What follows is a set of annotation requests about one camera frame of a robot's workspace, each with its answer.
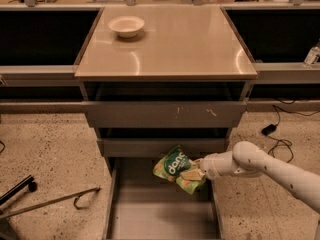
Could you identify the bottom open grey drawer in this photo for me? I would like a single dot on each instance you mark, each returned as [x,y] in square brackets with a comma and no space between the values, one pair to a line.
[143,206]

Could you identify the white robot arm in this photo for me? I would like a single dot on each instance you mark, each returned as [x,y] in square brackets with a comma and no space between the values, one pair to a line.
[260,197]

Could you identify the black wheeled stand leg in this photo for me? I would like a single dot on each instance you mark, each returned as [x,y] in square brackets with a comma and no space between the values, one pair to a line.
[28,182]

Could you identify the top grey drawer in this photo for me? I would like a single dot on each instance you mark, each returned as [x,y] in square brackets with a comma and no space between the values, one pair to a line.
[163,114]

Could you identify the grey drawer cabinet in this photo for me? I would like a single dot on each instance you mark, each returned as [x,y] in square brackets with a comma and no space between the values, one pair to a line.
[183,53]

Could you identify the metal rod with hook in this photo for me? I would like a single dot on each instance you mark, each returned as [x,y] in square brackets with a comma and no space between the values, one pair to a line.
[49,202]

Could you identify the white bowl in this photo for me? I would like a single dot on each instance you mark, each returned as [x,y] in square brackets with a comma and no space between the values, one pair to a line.
[126,26]

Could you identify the middle grey drawer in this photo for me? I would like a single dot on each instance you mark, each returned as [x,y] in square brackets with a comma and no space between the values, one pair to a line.
[154,147]

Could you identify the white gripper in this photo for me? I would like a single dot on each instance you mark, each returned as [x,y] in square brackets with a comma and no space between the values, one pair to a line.
[209,167]

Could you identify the grey metal rail shelf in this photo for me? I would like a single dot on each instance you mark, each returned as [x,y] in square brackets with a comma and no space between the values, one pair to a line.
[54,89]

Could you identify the clear plastic bottle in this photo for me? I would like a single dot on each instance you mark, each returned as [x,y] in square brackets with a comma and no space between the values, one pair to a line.
[313,55]

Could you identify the green rice chip bag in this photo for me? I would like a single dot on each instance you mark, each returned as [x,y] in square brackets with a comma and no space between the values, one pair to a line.
[173,164]

